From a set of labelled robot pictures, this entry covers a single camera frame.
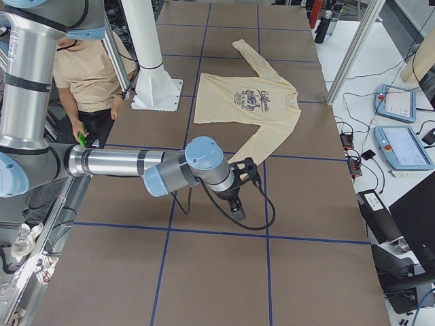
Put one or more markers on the black box with white label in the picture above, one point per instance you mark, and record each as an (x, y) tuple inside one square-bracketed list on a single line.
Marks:
[(377, 216)]

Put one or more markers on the black monitor arm base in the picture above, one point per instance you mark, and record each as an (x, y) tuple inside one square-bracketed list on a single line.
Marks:
[(403, 282)]

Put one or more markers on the green handheld object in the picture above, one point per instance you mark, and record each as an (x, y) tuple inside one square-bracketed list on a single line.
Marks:
[(81, 138)]

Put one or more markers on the red fire extinguisher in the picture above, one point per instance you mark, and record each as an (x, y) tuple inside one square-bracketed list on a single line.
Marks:
[(315, 11)]

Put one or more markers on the aluminium side frame rail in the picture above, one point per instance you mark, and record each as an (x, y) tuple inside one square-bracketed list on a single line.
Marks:
[(24, 281)]

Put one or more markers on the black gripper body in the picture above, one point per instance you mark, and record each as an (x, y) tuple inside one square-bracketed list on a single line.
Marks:
[(228, 195)]

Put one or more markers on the lower blue teach pendant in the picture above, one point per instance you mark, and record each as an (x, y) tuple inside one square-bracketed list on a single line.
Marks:
[(402, 149)]

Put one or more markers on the upper blue teach pendant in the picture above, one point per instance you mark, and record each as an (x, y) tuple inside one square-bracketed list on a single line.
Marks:
[(396, 103)]

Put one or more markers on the person in beige shirt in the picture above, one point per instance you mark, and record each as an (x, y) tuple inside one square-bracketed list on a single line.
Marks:
[(90, 93)]

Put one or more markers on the blue teach pendant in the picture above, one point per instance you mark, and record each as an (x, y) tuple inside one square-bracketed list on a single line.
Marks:
[(396, 103), (402, 149)]

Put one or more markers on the white sneaker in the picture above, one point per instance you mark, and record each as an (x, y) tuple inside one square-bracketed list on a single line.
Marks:
[(26, 240)]

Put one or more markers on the clear water bottle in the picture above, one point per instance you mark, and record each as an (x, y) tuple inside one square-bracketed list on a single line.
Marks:
[(336, 12)]

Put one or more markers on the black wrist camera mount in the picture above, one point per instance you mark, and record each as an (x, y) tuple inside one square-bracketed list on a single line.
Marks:
[(244, 171)]

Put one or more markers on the cream long sleeve shirt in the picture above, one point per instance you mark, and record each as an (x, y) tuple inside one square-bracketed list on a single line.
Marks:
[(267, 101)]

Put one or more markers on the small black square device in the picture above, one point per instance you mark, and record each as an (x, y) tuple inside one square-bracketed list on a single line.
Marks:
[(369, 154)]

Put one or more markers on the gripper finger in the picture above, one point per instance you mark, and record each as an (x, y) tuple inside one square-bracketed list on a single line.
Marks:
[(233, 209), (240, 214)]

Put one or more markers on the aluminium frame post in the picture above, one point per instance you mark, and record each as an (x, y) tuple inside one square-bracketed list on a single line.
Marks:
[(364, 28)]

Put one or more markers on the black monitor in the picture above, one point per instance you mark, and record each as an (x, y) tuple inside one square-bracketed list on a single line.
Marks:
[(413, 213)]

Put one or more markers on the orange black adapter box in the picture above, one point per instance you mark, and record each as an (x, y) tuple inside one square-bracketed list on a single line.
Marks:
[(354, 166), (347, 140)]

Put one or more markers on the white pedestal column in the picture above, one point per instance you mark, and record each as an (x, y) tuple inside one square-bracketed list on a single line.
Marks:
[(155, 89)]

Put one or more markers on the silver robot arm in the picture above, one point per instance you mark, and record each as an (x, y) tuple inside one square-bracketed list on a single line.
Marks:
[(28, 160)]

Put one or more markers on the upper orange black adapter box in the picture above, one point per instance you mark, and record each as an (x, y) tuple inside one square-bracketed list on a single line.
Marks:
[(347, 140)]

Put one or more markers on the black water bottle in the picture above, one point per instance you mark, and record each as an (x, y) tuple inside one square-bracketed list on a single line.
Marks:
[(322, 28)]

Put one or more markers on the lower orange black adapter box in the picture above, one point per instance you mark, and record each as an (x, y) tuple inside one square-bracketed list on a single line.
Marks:
[(354, 166)]

